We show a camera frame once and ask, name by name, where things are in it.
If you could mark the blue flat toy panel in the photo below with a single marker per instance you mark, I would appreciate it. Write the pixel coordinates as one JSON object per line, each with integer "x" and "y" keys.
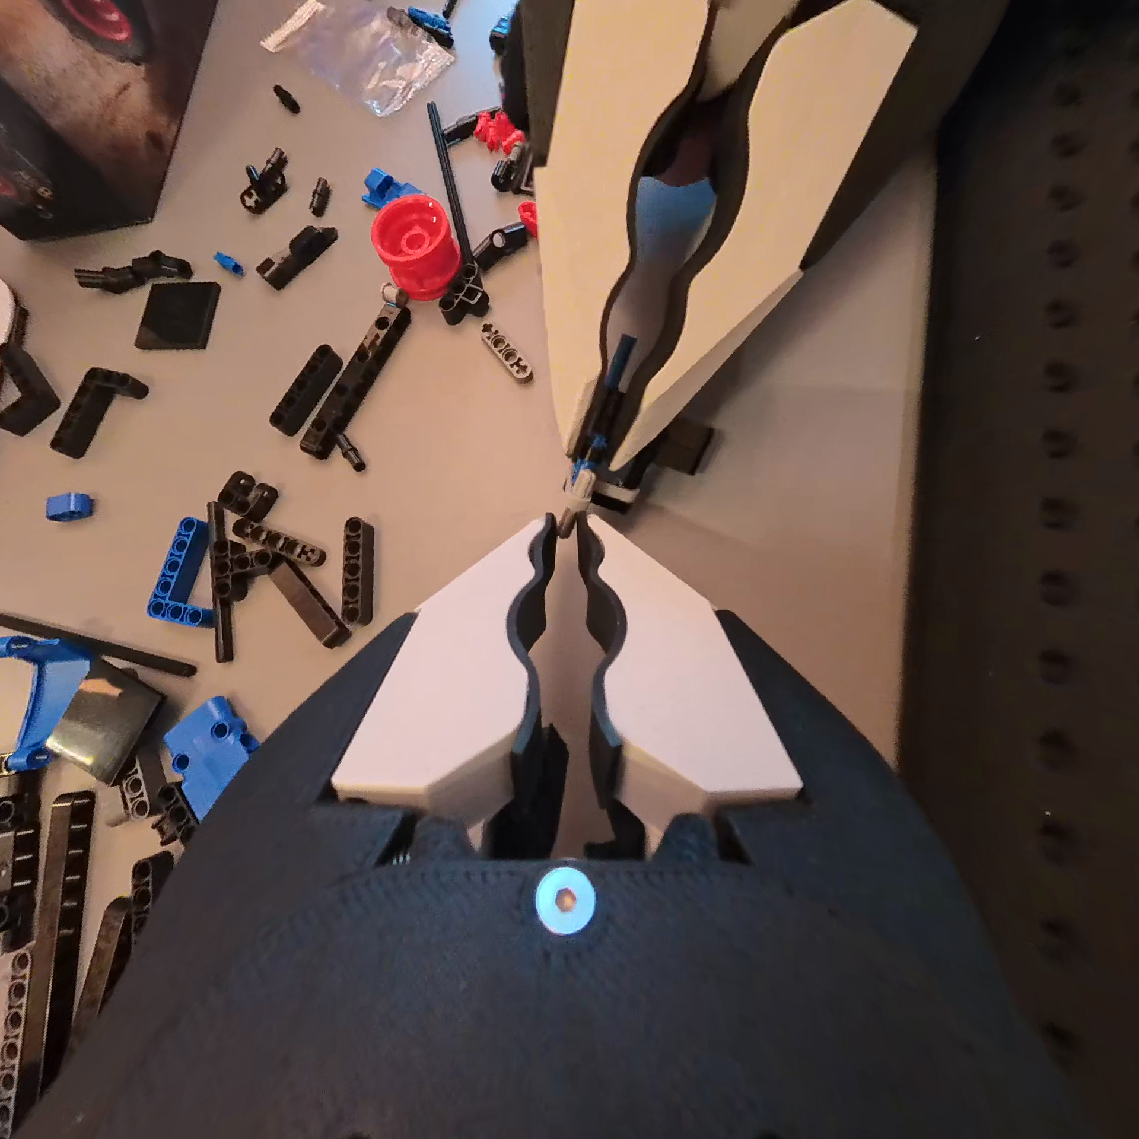
{"x": 392, "y": 189}

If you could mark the grey thin toy liftarm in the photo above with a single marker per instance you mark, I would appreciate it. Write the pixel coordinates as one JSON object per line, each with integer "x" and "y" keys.
{"x": 507, "y": 352}

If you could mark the black triangular toy connector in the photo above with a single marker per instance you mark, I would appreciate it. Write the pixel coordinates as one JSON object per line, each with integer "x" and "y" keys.
{"x": 463, "y": 296}

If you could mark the long black toy axle rod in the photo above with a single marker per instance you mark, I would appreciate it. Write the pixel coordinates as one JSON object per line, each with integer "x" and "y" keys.
{"x": 452, "y": 178}

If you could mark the blue curved toy panel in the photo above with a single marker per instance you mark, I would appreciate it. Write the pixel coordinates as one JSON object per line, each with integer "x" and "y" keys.
{"x": 45, "y": 695}

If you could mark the short black toy beam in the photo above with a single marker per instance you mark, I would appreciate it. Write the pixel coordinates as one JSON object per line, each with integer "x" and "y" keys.
{"x": 305, "y": 392}

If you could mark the blue angled toy beam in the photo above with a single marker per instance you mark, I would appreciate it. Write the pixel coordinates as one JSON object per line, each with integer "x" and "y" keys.
{"x": 174, "y": 578}

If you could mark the black blue toy brick assembly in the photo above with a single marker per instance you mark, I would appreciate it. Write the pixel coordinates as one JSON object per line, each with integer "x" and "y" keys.
{"x": 685, "y": 445}

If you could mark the long black toy beam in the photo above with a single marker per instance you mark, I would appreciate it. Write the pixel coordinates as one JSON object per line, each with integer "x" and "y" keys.
{"x": 356, "y": 383}

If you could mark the toy set cardboard box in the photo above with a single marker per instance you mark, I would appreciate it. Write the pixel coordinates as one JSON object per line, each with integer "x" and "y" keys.
{"x": 80, "y": 108}

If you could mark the person's right hand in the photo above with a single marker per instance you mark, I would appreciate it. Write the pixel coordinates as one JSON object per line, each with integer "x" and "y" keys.
{"x": 685, "y": 147}

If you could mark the pile of small toy pins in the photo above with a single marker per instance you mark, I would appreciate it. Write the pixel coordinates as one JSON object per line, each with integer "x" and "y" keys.
{"x": 498, "y": 133}

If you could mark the long dark toy beam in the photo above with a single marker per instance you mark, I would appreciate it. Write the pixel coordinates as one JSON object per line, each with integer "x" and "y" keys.
{"x": 63, "y": 890}

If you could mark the large red toy wheel hub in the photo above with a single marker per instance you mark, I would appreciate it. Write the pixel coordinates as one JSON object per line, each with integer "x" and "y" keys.
{"x": 414, "y": 245}

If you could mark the blue studded toy beam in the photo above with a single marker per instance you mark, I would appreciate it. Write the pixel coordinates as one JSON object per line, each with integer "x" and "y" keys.
{"x": 209, "y": 752}

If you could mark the black connector with axle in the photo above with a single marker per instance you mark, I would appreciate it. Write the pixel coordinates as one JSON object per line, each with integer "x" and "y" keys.
{"x": 262, "y": 182}

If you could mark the black dimpled panel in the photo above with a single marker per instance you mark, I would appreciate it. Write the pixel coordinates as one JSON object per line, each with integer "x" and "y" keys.
{"x": 1023, "y": 535}

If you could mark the small blue toy brick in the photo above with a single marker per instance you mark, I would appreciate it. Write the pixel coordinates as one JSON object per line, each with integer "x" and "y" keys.
{"x": 69, "y": 506}

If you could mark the small black toy pin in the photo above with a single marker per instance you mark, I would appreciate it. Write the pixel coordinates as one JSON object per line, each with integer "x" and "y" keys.
{"x": 286, "y": 99}
{"x": 320, "y": 197}
{"x": 350, "y": 452}

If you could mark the small blue toy pin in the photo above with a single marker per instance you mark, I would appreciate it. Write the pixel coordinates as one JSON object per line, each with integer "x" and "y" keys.
{"x": 229, "y": 264}

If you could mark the grey liftarm with pins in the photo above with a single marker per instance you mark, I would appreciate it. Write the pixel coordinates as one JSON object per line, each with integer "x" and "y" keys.
{"x": 581, "y": 486}

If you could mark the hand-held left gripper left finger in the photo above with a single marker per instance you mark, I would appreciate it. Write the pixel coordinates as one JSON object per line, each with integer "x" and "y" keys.
{"x": 436, "y": 712}

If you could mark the wide black studded toy beam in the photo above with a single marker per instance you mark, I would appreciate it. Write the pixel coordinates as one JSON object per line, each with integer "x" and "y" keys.
{"x": 18, "y": 845}

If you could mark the small black flat toy tile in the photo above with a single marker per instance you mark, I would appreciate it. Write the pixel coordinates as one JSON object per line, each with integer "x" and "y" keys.
{"x": 102, "y": 730}

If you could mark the small red toy liftarm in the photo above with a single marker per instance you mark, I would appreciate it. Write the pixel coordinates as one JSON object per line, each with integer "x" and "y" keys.
{"x": 529, "y": 219}

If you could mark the black toy panel piece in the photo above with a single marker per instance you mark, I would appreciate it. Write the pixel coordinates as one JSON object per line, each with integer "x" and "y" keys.
{"x": 299, "y": 257}

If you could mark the clear plastic bag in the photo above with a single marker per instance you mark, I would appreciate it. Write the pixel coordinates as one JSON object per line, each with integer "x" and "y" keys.
{"x": 383, "y": 53}

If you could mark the large black flat toy tile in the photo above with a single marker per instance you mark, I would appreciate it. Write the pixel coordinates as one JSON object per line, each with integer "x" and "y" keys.
{"x": 178, "y": 316}

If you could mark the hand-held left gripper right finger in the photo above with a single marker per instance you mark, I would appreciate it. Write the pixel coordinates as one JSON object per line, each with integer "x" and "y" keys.
{"x": 703, "y": 712}

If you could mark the small grey toy connector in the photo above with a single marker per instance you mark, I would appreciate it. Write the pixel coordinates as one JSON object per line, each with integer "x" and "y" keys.
{"x": 147, "y": 796}

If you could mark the small blue toy connector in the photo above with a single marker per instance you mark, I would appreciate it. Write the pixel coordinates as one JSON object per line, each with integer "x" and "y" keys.
{"x": 430, "y": 25}

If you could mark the black joined toy beams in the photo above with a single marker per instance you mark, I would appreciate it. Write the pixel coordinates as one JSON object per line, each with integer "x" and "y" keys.
{"x": 227, "y": 570}

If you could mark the black connector with pin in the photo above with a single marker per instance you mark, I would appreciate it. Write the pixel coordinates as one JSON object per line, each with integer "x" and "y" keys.
{"x": 498, "y": 247}

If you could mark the grey desk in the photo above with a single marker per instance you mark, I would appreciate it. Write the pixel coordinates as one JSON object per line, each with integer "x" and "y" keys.
{"x": 400, "y": 535}

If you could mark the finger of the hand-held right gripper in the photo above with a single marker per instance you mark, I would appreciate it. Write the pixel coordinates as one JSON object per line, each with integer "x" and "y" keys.
{"x": 587, "y": 178}
{"x": 800, "y": 160}

